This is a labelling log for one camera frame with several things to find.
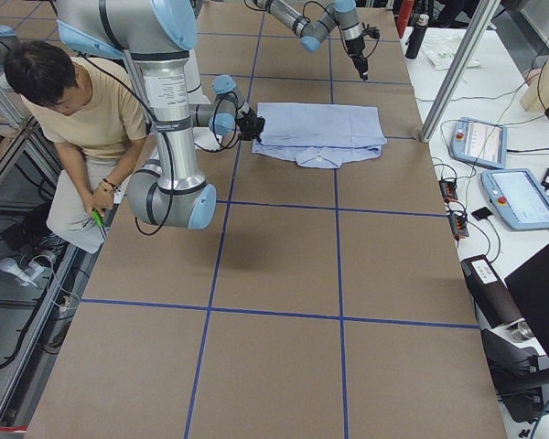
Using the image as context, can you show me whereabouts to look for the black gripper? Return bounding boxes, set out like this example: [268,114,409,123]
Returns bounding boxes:
[238,113,265,141]
[345,36,369,80]

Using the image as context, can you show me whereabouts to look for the light blue striped shirt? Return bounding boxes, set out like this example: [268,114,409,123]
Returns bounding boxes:
[252,102,387,169]

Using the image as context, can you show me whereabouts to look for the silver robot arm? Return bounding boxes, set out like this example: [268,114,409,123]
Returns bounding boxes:
[251,1,379,80]
[58,1,264,230]

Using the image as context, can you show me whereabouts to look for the black water bottle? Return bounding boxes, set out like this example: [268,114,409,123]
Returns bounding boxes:
[404,14,430,59]

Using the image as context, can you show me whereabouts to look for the upper teach pendant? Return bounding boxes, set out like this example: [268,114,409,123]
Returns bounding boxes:
[448,117,508,169]

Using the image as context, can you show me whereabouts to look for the teach pendant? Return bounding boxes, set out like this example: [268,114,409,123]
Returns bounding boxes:
[480,168,549,231]
[448,117,508,169]

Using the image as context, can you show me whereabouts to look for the orange connector board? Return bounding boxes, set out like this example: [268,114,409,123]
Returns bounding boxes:
[438,179,458,202]

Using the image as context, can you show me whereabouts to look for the person in beige shirt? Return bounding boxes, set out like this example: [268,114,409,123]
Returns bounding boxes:
[4,40,147,253]

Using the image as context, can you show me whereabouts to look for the lower teach pendant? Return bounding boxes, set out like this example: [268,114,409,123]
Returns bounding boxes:
[480,168,549,231]

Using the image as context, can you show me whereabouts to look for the brown paper roll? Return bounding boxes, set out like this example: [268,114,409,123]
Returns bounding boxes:
[460,255,522,327]

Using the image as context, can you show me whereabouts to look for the black monitor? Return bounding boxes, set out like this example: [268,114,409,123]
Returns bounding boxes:
[505,243,549,357]

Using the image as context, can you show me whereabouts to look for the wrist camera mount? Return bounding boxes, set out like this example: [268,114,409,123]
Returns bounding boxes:
[362,24,381,40]

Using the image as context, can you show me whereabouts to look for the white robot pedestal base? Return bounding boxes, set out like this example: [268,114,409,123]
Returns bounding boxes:
[182,45,239,152]

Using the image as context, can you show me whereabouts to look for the aluminium frame post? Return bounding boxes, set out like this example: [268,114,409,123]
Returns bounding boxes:
[419,0,501,144]

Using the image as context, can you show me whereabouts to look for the green handled tool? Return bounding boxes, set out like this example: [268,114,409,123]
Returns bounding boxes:
[91,209,104,227]

